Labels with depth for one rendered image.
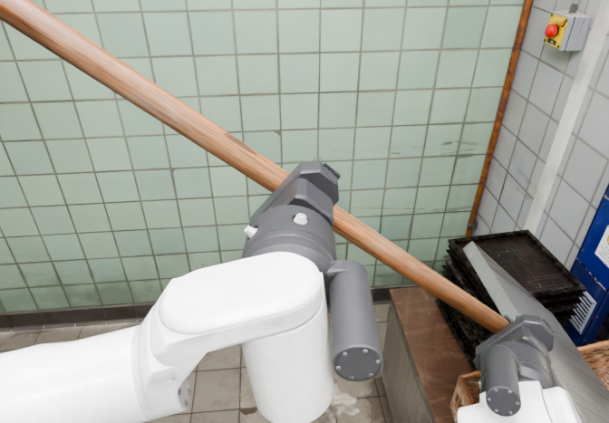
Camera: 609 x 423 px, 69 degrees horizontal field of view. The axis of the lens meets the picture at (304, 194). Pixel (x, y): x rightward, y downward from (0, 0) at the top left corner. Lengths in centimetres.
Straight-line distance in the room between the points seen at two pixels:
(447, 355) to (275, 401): 126
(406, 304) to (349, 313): 137
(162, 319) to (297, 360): 9
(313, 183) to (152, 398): 25
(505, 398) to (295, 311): 32
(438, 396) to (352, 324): 117
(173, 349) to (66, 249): 202
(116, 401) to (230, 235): 180
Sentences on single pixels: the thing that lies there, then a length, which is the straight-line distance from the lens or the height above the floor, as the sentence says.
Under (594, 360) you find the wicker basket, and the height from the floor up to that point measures 76.
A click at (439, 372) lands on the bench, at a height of 58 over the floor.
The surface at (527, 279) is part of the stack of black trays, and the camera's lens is 148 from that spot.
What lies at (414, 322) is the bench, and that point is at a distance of 165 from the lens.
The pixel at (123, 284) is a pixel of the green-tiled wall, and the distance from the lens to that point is 239.
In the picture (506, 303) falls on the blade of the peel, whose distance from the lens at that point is 93.
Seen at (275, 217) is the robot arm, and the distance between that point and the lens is 40.
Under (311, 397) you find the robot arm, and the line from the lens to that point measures 36.
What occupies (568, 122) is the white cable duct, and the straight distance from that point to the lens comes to 167.
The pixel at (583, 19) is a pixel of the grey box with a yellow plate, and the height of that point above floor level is 150.
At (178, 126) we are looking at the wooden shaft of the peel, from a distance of 49.
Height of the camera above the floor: 180
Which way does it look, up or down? 33 degrees down
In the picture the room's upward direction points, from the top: straight up
